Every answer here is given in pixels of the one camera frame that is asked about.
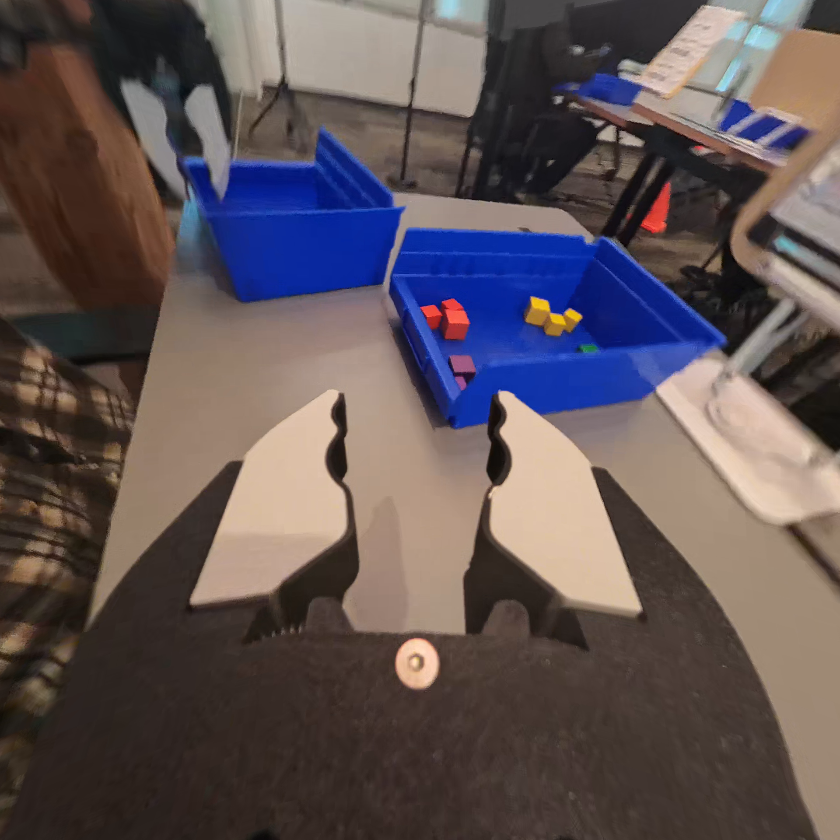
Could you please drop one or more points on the printed sign card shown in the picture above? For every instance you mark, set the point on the printed sign card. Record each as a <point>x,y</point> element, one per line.
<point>689,52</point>

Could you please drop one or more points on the white stand with instruction board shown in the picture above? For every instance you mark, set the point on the white stand with instruction board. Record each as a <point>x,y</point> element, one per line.
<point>797,72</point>

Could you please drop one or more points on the blue plastic bin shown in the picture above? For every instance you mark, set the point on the blue plastic bin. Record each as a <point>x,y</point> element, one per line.
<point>525,394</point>
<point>754,124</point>
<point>308,256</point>
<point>604,88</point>

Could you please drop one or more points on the red wooden cube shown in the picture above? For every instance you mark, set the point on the red wooden cube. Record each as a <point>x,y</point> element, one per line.
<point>451,305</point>
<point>456,326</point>
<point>431,318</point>

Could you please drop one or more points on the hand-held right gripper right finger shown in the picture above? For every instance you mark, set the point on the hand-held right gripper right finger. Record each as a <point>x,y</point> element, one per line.
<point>558,525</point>

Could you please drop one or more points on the wooden table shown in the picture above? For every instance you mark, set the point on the wooden table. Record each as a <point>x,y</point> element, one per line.
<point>722,144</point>
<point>610,108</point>

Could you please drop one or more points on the person's plaid shirt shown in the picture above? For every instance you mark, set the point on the person's plaid shirt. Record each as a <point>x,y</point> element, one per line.
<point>52,492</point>

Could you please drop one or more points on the black tablet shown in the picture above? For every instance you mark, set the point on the black tablet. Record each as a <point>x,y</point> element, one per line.
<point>761,231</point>

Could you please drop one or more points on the white tablet stand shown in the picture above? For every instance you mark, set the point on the white tablet stand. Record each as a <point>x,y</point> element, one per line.
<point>754,459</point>

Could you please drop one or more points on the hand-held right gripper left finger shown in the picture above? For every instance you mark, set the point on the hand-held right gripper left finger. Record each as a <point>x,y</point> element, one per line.
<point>282,512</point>

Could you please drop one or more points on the brown wooden cabinet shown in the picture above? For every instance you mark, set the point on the brown wooden cabinet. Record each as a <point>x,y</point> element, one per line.
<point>79,197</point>

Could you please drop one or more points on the white instruction sheet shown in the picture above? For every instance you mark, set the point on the white instruction sheet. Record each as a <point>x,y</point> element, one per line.
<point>814,197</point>

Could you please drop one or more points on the purple wooden cube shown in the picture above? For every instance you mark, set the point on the purple wooden cube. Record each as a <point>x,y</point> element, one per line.
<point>462,365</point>

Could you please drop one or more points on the silver light bar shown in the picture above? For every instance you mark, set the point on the silver light bar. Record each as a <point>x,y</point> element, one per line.
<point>784,244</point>

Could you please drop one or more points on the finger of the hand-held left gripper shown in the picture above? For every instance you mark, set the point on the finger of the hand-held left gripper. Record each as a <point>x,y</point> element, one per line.
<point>211,144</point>
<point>149,124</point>

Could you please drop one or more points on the black office chair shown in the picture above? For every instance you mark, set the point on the black office chair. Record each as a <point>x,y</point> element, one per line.
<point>551,154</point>

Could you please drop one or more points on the orange traffic cone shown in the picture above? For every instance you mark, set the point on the orange traffic cone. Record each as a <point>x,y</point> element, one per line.
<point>658,213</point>

